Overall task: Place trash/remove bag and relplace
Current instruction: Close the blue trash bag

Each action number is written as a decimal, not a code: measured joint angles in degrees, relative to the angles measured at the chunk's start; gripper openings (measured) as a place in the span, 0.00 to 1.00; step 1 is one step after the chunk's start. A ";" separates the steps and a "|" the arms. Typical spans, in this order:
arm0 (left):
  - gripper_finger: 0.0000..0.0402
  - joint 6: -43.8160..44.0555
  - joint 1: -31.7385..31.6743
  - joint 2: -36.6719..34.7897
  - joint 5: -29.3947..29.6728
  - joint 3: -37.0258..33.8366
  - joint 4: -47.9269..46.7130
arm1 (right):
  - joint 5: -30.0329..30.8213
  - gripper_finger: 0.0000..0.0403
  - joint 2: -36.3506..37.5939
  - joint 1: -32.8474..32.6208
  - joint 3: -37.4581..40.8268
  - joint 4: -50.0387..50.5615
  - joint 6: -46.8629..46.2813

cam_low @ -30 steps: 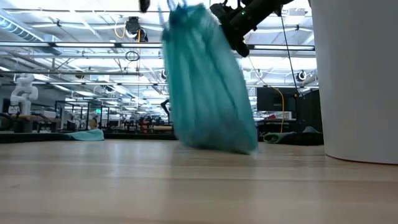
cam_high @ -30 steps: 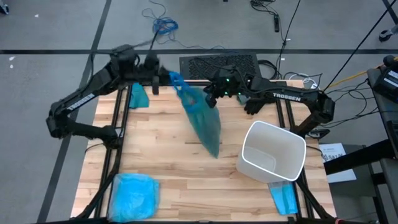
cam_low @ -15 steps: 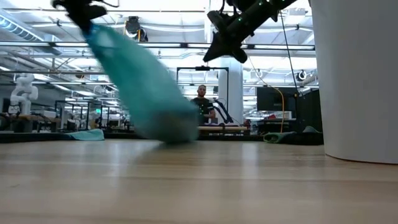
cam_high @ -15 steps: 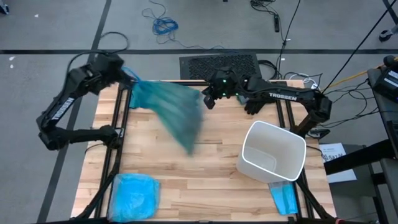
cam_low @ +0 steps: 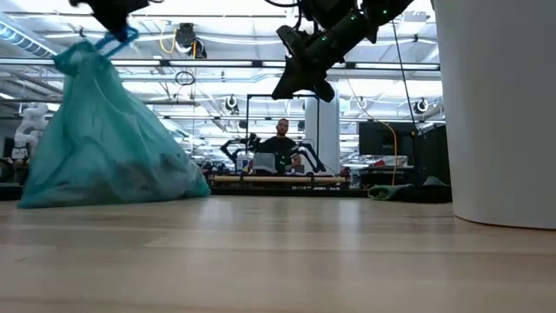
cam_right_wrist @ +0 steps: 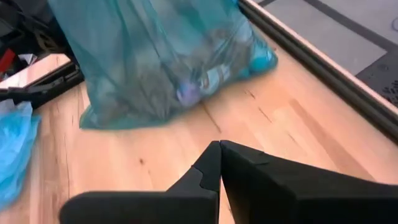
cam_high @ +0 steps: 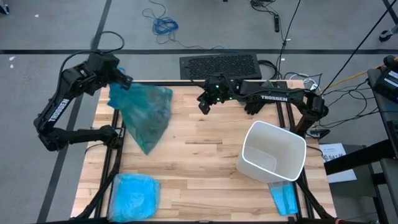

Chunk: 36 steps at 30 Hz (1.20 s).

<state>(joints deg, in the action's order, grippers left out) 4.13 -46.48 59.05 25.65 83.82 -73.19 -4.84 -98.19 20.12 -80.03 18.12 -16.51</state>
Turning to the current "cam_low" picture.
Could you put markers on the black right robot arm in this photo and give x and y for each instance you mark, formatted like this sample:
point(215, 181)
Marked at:
point(339, 8)

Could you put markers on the teal plastic trash bag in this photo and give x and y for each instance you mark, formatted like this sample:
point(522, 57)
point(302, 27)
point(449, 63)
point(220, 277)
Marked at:
point(104, 148)

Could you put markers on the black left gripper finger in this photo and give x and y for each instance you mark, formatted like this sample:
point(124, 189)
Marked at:
point(116, 25)

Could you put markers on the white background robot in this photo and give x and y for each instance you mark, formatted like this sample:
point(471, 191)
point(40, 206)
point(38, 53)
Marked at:
point(28, 130)

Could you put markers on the black cloth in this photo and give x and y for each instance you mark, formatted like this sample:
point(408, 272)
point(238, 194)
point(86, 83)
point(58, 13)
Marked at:
point(430, 191)

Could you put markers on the black partition wall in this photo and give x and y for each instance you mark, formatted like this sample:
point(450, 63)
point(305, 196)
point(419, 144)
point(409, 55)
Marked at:
point(434, 152)

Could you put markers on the wooden background table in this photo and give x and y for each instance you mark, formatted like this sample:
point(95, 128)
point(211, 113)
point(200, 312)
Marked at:
point(278, 179)

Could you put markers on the white plastic trash bin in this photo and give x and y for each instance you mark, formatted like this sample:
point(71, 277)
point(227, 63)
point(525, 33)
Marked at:
point(499, 113)

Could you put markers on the person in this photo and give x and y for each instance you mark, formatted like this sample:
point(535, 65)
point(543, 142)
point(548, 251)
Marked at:
point(281, 148)

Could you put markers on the white building column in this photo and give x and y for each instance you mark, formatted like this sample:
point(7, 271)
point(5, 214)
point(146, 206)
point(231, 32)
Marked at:
point(328, 135)

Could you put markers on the green bag roll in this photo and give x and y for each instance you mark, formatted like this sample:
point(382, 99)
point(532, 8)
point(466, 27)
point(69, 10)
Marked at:
point(382, 191)

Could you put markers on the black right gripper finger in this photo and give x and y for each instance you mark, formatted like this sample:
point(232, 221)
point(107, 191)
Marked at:
point(323, 90)
point(289, 84)

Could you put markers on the black background robot arm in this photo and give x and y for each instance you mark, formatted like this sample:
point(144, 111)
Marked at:
point(236, 145)
point(310, 156)

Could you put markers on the black monitor screen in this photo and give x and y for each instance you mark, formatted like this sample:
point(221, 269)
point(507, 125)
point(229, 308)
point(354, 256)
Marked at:
point(382, 139)

